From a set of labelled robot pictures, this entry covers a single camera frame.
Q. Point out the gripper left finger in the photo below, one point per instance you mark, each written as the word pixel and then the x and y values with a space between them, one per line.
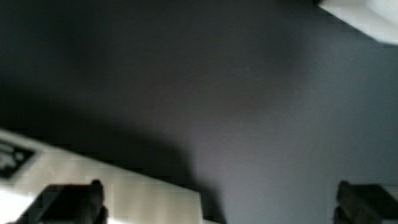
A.
pixel 68 204

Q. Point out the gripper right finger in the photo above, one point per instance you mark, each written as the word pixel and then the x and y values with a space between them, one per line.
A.
pixel 366 204

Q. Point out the white square tabletop tray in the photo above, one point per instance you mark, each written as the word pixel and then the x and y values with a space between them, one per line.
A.
pixel 144 201

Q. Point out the white right obstacle block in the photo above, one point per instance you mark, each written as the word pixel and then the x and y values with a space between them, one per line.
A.
pixel 370 15

